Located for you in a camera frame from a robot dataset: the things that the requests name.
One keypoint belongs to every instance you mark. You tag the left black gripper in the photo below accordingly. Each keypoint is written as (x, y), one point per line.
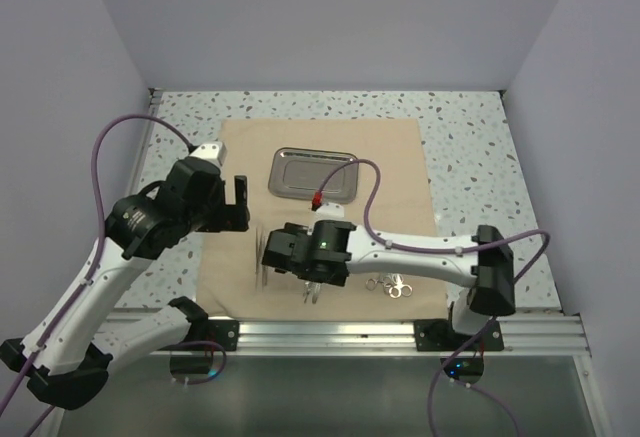
(229, 217)

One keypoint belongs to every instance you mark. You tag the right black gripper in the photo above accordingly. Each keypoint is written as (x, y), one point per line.
(294, 228)

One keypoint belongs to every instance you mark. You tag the steel scalpel handle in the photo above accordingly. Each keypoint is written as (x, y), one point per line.
(306, 291)
(315, 291)

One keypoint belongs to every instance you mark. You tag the steel forceps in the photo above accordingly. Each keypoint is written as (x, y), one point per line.
(258, 257)

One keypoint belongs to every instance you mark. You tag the steel surgical scissors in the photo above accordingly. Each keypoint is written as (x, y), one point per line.
(393, 285)

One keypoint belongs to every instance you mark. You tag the beige cloth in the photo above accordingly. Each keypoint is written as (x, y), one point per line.
(375, 168)

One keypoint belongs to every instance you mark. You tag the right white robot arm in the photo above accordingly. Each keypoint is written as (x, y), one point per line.
(480, 264)

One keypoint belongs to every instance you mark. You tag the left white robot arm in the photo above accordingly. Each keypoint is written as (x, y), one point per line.
(65, 359)

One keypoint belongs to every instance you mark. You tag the steel instrument tray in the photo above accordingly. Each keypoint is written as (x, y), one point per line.
(297, 173)

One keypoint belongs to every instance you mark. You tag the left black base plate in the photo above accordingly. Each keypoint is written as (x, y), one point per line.
(225, 332)

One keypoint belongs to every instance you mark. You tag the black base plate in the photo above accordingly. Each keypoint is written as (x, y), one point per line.
(225, 332)
(437, 335)

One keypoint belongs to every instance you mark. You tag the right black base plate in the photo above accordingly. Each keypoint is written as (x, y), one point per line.
(437, 335)

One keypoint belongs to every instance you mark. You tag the aluminium rail frame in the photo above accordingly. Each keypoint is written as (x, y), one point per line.
(461, 130)

